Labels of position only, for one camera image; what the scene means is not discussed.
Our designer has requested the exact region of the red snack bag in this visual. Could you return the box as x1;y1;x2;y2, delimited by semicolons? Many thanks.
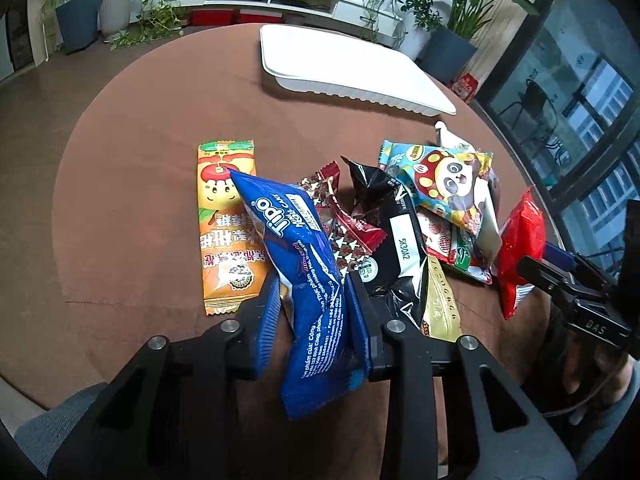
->
495;190;546;320

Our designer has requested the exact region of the orange snack bar packet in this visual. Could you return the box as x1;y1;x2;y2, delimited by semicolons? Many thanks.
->
196;140;269;315

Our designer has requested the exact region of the black snack bag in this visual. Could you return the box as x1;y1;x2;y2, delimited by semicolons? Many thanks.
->
344;158;428;328

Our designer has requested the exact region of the blue Tipo snack bag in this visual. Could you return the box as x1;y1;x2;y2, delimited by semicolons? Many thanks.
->
231;170;366;419

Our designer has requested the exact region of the gold snack packet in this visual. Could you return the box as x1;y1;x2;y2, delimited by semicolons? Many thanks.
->
421;255;462;342

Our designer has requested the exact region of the dark red patterned snack packet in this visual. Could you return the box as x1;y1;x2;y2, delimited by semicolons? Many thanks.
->
296;160;387;276

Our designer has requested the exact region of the strawberry print snack packet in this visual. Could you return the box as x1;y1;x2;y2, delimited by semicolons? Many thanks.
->
416;207;492;285

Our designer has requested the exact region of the panda cartoon snack bag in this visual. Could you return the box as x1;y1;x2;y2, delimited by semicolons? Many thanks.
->
378;140;492;236

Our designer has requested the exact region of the person right hand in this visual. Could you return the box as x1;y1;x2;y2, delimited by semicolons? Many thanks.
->
563;335;636;405

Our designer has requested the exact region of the red paper bag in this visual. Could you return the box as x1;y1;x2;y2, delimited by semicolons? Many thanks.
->
450;73;478;102

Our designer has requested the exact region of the dark blue plant pot right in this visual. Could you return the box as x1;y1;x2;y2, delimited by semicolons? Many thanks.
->
416;28;477;84

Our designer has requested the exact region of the dark blue plant pot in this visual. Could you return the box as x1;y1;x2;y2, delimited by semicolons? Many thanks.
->
55;0;100;54
416;28;477;84

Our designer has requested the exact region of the white plastic tray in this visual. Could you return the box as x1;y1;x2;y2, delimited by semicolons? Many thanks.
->
259;24;457;117

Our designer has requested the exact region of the red storage box right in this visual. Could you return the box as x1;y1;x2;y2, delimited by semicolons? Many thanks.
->
236;9;284;24

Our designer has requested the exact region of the red storage box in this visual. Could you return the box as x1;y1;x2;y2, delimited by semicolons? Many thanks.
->
189;8;235;27
236;9;284;24

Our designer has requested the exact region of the red storage box left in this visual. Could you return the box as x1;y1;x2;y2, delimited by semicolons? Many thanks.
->
189;8;235;27

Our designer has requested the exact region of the white tv cabinet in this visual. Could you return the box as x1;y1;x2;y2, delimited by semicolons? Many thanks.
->
177;0;407;48

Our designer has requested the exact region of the white plant pot left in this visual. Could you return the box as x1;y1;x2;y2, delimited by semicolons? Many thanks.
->
99;0;130;38

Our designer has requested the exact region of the dark blue plant pot left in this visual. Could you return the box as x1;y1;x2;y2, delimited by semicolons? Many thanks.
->
55;0;100;54

